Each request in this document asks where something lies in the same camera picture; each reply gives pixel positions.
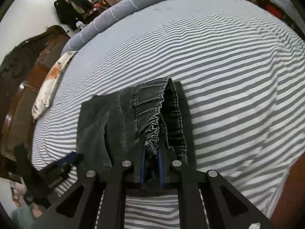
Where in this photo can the black hanging clothes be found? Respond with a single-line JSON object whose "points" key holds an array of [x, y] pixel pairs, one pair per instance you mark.
{"points": [[71, 9]]}

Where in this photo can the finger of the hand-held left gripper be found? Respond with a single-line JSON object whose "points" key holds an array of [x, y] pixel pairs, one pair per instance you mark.
{"points": [[69, 159]]}

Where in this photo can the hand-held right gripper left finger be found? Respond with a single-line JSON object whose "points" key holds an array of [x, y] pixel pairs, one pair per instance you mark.
{"points": [[143, 169]]}

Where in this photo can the grey striped bed sheet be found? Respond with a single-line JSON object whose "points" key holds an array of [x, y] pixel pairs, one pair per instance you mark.
{"points": [[226, 76]]}

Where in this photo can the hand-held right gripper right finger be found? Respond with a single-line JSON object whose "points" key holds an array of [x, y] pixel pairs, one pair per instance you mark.
{"points": [[161, 169]]}

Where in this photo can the grey rolled duvet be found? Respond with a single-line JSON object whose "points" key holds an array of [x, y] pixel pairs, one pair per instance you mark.
{"points": [[133, 2]]}

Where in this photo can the white orange printed pillow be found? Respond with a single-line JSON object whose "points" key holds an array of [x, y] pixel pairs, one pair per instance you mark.
{"points": [[51, 83]]}

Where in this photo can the teal cloth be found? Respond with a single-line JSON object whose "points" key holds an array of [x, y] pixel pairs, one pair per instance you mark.
{"points": [[26, 216]]}

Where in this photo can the dark wooden headboard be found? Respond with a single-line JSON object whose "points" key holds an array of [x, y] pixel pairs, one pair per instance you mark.
{"points": [[28, 59]]}

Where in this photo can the dark grey denim pants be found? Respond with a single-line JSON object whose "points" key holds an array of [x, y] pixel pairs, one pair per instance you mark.
{"points": [[119, 124]]}

